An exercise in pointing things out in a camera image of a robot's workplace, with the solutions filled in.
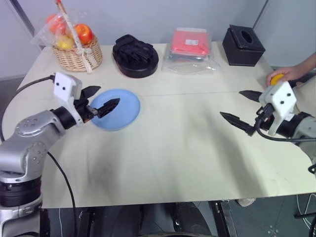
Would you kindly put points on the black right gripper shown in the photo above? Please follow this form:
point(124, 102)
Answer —
point(266, 118)

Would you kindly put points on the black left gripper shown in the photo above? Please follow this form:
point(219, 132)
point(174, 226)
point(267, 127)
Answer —
point(84, 108)

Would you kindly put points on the small orange fruit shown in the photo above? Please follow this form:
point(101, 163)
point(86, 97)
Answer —
point(277, 79)

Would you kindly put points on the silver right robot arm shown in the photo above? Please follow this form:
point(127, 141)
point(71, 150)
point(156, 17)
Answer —
point(304, 128)

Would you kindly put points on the person's bare forearm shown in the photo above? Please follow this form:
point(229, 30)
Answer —
point(308, 64)

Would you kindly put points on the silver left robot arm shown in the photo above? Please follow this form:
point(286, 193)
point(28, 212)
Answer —
point(24, 148)

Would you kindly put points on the light blue round plate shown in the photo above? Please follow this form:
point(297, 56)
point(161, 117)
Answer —
point(126, 108)

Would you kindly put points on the yellow fruit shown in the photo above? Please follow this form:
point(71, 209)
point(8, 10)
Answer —
point(64, 42)

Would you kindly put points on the orange fruit in plastic wrap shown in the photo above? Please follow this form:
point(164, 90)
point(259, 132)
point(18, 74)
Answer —
point(55, 24)

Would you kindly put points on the person's bare hand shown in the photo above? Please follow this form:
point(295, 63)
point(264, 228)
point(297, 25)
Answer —
point(288, 72)

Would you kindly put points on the white lace ribbon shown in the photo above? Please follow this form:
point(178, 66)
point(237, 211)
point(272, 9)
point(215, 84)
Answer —
point(85, 53)

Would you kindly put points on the woven wicker basket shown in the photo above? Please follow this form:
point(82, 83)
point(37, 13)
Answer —
point(71, 58)

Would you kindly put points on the black padded boxing mitt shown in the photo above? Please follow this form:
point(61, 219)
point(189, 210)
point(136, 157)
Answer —
point(134, 55)

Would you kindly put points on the black tissue box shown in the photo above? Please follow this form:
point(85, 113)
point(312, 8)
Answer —
point(243, 49)

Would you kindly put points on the red apple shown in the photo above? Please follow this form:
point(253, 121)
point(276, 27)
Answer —
point(84, 33)

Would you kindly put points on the red packet in clear bag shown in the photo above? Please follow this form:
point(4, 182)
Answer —
point(188, 42)

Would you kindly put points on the beige shoe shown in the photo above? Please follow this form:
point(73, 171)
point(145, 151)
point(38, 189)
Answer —
point(246, 202)

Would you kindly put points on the dark rounded shape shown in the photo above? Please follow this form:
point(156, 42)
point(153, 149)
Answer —
point(191, 219)

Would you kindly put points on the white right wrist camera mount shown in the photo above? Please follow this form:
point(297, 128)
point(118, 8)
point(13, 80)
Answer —
point(281, 101)

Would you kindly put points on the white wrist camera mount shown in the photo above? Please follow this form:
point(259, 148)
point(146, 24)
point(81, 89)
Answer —
point(64, 85)
point(281, 101)

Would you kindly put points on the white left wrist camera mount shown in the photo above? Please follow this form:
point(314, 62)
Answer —
point(64, 85)

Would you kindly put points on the black table leg frame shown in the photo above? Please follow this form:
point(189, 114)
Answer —
point(225, 219)

